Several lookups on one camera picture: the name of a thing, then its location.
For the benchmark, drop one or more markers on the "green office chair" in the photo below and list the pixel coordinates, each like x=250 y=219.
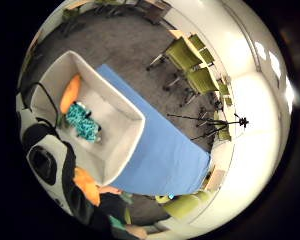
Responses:
x=183 y=206

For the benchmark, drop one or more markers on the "orange rounded object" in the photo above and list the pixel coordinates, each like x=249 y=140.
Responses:
x=86 y=185

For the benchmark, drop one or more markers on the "row of green chairs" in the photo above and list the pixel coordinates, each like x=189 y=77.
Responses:
x=183 y=55

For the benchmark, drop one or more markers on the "teal patterned soft toy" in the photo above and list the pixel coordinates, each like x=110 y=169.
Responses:
x=81 y=121

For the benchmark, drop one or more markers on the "the person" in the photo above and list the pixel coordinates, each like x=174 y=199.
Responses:
x=115 y=211

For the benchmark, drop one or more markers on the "blue table cloth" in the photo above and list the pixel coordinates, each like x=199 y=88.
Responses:
x=163 y=150

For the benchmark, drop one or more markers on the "black camera tripod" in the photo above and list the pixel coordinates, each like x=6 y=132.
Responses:
x=220 y=122

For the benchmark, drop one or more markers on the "orange soft toy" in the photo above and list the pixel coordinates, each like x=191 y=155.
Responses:
x=71 y=94

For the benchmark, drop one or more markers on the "white rectangular bin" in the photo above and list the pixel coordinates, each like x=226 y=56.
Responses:
x=120 y=115

